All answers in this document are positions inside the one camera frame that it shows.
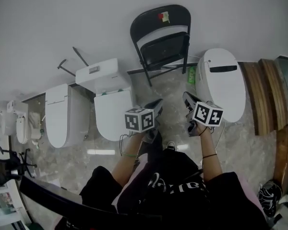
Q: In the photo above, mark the small white toilet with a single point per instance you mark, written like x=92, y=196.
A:
x=21, y=126

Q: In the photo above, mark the black metal folding chair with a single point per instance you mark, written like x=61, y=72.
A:
x=158, y=20

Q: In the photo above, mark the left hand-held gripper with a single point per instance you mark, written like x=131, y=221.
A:
x=139, y=119

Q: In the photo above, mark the black and white bag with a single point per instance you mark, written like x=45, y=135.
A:
x=268, y=198

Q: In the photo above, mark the black wrist band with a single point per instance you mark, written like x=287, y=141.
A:
x=210, y=155

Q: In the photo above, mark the person's left forearm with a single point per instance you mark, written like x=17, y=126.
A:
x=130, y=159

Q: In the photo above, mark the person's black printed clothing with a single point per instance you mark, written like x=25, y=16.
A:
x=182, y=195

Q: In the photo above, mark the white toilet with square tank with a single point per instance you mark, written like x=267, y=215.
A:
x=110, y=99

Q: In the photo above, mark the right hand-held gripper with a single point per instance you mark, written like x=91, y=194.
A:
x=207, y=114

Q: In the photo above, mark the green wrist band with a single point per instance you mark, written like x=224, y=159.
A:
x=129, y=155

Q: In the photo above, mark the white display cabinet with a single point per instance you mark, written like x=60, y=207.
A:
x=4, y=207

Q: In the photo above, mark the black office chair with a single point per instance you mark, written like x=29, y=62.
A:
x=9, y=164

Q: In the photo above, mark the curved wooden steps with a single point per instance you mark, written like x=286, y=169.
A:
x=266, y=97

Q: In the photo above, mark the person's right forearm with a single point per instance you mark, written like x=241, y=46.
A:
x=210, y=152

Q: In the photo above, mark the white oval smart toilet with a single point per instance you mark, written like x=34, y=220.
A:
x=220, y=87

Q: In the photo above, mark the black metal wall bracket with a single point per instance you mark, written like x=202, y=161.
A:
x=80, y=55

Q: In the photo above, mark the white tankless smart toilet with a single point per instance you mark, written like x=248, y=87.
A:
x=62, y=118

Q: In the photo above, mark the black curved bar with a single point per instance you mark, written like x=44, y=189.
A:
x=62, y=200

